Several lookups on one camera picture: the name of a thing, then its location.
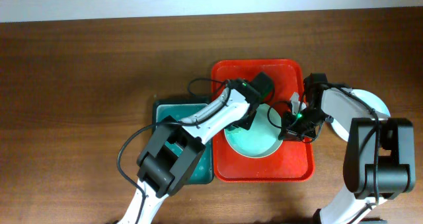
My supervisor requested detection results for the light blue plate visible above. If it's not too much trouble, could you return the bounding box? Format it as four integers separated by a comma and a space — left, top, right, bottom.
330, 89, 391, 142

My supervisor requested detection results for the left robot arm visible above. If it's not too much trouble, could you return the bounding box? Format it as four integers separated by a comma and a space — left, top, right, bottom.
119, 72, 274, 223

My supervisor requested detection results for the pale green plate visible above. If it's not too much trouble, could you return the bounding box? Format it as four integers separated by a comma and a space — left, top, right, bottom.
224, 104, 283, 159

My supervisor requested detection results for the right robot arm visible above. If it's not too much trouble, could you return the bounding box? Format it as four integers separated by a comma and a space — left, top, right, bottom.
278, 73, 416, 223

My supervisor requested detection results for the dark green sponge tray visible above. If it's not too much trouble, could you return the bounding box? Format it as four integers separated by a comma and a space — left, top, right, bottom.
152, 98, 214, 184

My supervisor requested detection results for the red plastic tray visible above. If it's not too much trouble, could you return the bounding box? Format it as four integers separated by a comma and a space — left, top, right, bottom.
211, 59, 314, 182

